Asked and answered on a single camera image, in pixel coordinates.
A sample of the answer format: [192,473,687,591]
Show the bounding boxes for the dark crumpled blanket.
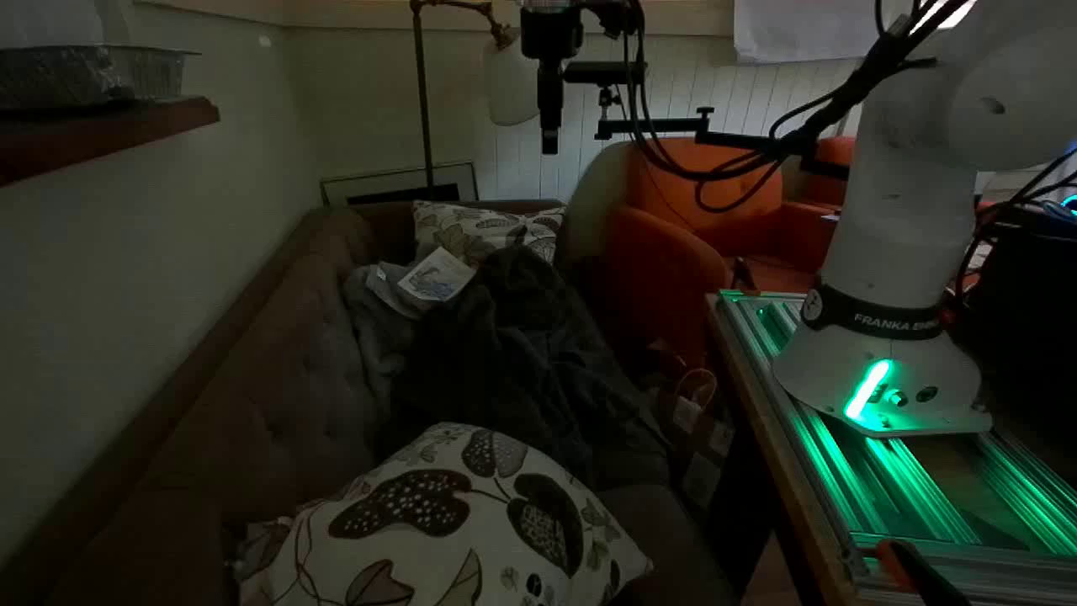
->
[383,245,678,496]

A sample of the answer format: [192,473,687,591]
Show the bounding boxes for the aluminium rail robot table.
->
[705,287,1077,606]

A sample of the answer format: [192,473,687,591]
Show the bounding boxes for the black stereo camera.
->
[562,56,650,89]

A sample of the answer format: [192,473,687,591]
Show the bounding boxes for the brown tufted sofa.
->
[0,198,737,606]

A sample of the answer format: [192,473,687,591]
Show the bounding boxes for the large floral white pillow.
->
[229,416,655,606]

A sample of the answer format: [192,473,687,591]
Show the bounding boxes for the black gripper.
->
[518,0,589,158]

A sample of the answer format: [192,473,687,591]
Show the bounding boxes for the black equipment box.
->
[958,204,1077,459]

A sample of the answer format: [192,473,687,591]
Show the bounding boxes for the orange armchair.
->
[560,131,869,381]

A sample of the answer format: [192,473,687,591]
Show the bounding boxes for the small floral pillow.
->
[408,198,570,271]

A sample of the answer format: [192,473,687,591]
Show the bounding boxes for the white blue paper booklet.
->
[395,245,478,309]

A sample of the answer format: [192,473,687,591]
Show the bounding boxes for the floor lamp with white shade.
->
[408,0,544,195]

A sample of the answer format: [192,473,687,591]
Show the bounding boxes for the paper bag with handles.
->
[643,346,742,513]

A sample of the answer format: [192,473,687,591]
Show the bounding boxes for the wooden wall shelf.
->
[0,93,223,189]

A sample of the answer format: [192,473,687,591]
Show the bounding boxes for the dark picture frame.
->
[315,158,486,211]

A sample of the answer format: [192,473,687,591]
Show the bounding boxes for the grey cloth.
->
[335,258,429,399]

